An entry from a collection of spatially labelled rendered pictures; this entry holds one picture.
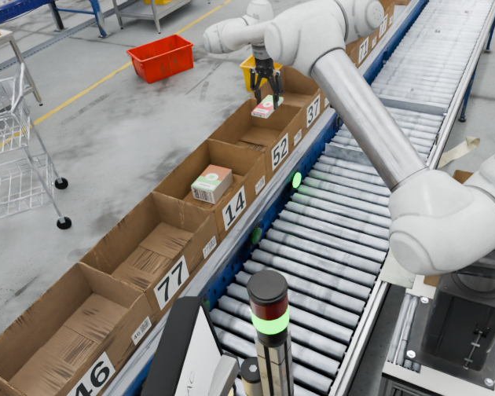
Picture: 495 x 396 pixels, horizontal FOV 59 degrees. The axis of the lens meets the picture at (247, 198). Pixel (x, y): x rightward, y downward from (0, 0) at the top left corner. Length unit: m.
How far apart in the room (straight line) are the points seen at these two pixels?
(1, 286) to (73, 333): 1.70
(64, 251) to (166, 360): 2.65
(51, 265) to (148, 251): 1.54
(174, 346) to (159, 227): 1.18
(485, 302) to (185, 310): 0.88
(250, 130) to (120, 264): 0.98
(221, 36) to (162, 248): 0.81
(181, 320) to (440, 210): 0.58
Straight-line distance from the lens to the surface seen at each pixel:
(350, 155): 2.28
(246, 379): 0.77
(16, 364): 1.59
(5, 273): 3.34
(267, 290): 0.55
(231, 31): 1.65
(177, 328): 0.68
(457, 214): 1.01
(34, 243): 3.43
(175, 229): 1.78
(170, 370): 0.65
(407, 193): 1.01
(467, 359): 1.56
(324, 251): 1.82
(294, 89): 2.59
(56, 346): 1.61
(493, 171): 1.10
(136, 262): 1.72
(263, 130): 2.27
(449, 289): 1.34
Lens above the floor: 2.10
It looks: 41 degrees down
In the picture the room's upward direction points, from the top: 7 degrees counter-clockwise
